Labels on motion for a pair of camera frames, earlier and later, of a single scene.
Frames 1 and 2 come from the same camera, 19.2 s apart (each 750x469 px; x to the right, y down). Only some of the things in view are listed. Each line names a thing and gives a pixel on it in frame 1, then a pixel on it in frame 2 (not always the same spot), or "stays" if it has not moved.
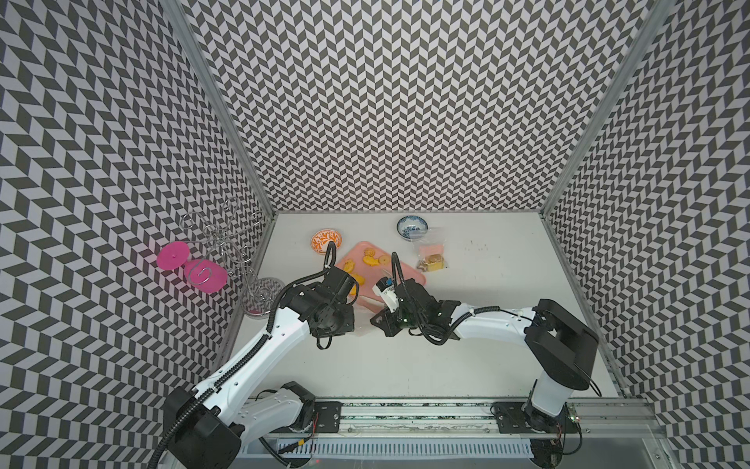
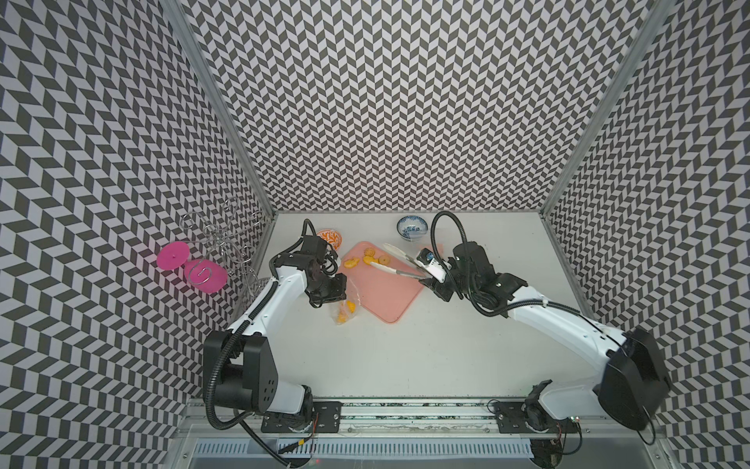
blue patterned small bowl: x=411 y=227 stays
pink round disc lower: x=204 y=276 stays
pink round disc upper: x=172 y=255 stays
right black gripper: x=387 y=322 to x=439 y=290
